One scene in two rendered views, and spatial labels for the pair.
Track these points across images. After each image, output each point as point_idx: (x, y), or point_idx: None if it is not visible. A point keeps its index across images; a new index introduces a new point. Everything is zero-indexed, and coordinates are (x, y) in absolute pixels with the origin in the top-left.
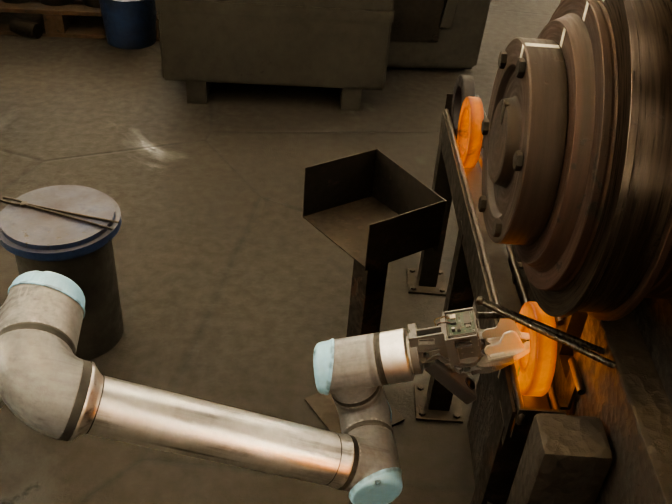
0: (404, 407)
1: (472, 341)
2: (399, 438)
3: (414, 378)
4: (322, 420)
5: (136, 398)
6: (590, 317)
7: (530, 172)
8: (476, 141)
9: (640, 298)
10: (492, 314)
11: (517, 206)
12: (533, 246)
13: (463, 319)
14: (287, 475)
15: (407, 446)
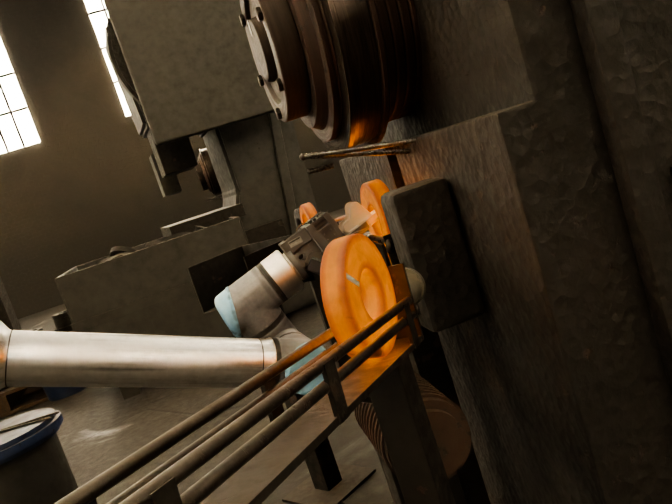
0: (372, 464)
1: (327, 219)
2: (377, 482)
3: (372, 445)
4: (303, 503)
5: (46, 333)
6: (397, 155)
7: (268, 11)
8: None
9: (381, 43)
10: (319, 166)
11: (273, 40)
12: (310, 85)
13: (316, 217)
14: (219, 375)
15: (386, 483)
